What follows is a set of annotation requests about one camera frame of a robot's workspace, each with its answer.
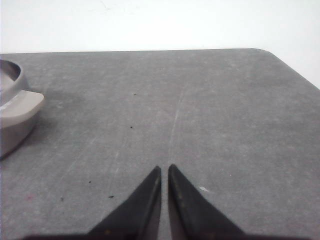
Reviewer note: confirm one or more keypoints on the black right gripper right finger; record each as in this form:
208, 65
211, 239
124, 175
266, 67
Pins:
192, 217

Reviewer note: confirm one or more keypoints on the stainless steel steamer pot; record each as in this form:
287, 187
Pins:
19, 107

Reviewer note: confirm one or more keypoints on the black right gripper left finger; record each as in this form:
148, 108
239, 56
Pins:
138, 217

